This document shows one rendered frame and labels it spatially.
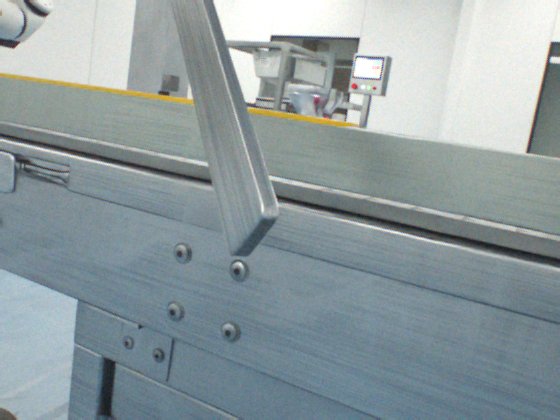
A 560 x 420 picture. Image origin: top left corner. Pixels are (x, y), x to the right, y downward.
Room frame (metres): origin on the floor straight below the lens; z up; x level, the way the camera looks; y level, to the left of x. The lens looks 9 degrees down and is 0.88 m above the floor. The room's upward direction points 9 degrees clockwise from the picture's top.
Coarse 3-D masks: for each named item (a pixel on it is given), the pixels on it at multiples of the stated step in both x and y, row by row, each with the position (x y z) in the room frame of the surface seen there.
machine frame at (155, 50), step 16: (144, 0) 0.69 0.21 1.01; (160, 0) 0.68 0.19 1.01; (144, 16) 0.69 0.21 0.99; (160, 16) 0.68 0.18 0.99; (144, 32) 0.69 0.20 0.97; (160, 32) 0.68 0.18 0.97; (176, 32) 0.69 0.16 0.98; (144, 48) 0.69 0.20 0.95; (160, 48) 0.67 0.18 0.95; (176, 48) 0.69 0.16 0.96; (144, 64) 0.68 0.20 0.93; (160, 64) 0.67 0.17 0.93; (176, 64) 0.69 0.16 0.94; (128, 80) 0.69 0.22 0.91; (144, 80) 0.68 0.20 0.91; (160, 80) 0.67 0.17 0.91; (176, 96) 0.70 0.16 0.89
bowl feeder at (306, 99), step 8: (288, 88) 3.40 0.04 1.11; (296, 88) 3.31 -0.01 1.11; (304, 88) 3.28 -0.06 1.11; (312, 88) 3.26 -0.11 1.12; (320, 88) 3.26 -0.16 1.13; (296, 96) 3.32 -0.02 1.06; (304, 96) 3.28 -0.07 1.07; (312, 96) 3.26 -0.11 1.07; (320, 96) 3.26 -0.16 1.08; (336, 96) 3.31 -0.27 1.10; (296, 104) 3.36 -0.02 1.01; (304, 104) 3.31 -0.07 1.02; (312, 104) 3.30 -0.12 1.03; (320, 104) 3.29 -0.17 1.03; (336, 104) 3.36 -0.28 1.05; (304, 112) 3.35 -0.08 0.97; (312, 112) 3.33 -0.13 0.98; (344, 120) 3.23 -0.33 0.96
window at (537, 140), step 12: (552, 48) 4.95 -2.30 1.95; (552, 60) 4.94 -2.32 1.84; (552, 72) 4.92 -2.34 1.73; (552, 84) 4.91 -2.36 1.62; (540, 96) 4.96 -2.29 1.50; (552, 96) 4.90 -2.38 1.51; (540, 108) 4.94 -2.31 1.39; (552, 108) 4.88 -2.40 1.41; (540, 120) 4.93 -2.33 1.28; (552, 120) 4.87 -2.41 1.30; (540, 132) 4.92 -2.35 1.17; (552, 132) 4.86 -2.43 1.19; (528, 144) 4.96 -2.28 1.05; (540, 144) 4.90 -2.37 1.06; (552, 144) 4.84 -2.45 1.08; (552, 156) 4.83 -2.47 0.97
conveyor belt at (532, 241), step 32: (0, 128) 0.40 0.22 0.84; (32, 128) 0.39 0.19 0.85; (128, 160) 0.34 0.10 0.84; (160, 160) 0.33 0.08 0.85; (192, 160) 0.33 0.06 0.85; (288, 192) 0.29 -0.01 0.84; (320, 192) 0.28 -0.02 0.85; (416, 224) 0.25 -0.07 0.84; (448, 224) 0.25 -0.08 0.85; (480, 224) 0.24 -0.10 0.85
